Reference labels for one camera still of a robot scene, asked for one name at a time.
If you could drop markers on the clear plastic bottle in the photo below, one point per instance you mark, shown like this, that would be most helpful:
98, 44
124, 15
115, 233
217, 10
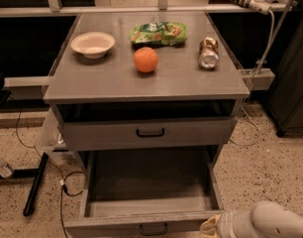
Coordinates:
6, 171

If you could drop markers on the orange fruit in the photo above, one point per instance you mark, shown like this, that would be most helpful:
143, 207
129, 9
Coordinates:
145, 60

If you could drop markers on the black metal leg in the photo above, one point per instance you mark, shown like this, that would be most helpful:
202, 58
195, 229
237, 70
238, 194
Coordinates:
29, 207

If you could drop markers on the grey drawer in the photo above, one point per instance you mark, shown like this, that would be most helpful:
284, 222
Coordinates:
146, 192
119, 135

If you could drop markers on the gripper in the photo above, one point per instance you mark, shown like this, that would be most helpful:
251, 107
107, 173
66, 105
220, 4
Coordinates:
227, 222

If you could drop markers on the green chip bag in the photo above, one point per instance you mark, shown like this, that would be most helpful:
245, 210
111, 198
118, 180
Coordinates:
159, 33

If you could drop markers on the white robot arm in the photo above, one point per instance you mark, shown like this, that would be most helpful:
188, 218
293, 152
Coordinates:
265, 219

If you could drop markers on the grey drawer cabinet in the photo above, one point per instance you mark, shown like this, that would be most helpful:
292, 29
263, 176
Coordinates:
111, 89

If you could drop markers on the grey top drawer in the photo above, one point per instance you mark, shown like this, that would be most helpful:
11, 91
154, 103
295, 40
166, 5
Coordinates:
119, 135

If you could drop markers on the crushed soda can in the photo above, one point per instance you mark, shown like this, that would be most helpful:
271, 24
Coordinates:
208, 53

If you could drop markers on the dark cabinet right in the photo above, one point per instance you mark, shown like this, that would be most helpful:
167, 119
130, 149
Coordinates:
284, 100

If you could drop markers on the white bowl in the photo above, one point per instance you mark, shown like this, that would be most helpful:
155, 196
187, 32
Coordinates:
93, 45

